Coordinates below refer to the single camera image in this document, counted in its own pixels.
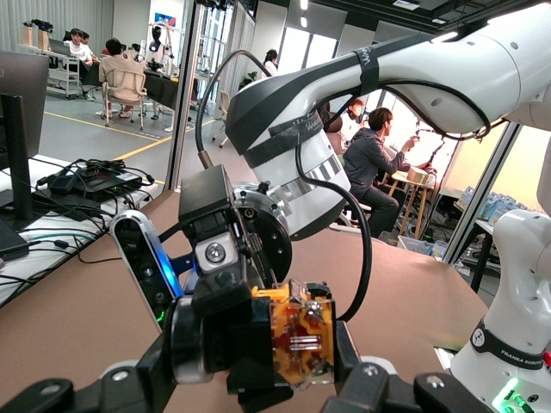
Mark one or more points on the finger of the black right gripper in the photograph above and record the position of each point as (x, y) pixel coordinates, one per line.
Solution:
(267, 395)
(224, 297)

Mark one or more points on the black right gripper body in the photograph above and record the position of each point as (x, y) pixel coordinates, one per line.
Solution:
(206, 193)

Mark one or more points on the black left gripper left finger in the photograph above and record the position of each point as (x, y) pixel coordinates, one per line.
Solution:
(107, 396)

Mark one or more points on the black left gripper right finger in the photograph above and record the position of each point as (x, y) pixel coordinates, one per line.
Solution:
(374, 391)

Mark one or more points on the orange push-button switch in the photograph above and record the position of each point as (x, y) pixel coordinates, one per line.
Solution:
(301, 335)

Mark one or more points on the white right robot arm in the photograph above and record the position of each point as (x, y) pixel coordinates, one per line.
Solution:
(430, 64)

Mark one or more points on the beige mesh office chair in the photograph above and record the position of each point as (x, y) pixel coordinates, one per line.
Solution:
(129, 86)

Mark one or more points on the standing woman in white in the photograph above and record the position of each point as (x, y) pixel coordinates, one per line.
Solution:
(270, 64)

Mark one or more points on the clear storage bin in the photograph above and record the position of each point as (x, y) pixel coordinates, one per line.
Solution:
(413, 245)

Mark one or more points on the white humanoid robot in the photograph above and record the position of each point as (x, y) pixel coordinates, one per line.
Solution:
(154, 47)

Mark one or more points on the man in grey hoodie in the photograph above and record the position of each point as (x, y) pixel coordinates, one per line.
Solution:
(366, 155)

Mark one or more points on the seated person in beige shirt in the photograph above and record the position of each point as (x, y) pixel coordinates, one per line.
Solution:
(114, 58)

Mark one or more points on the dark-haired person in white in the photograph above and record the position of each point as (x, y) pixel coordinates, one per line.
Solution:
(353, 116)

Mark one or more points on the wooden stool table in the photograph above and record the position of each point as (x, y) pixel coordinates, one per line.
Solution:
(398, 177)

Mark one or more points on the seated person in white t-shirt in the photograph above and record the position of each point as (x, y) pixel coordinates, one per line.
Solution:
(77, 47)

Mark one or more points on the small cardboard box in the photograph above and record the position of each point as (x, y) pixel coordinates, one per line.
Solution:
(417, 174)

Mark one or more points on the blue and white carton stack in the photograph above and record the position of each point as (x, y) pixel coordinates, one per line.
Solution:
(495, 206)

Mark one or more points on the black monitor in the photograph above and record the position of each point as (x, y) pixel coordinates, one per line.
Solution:
(17, 77)

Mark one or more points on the aluminium frame post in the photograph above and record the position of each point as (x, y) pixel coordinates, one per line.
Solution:
(481, 193)
(183, 107)

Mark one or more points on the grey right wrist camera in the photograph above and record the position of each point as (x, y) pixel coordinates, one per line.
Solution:
(142, 258)

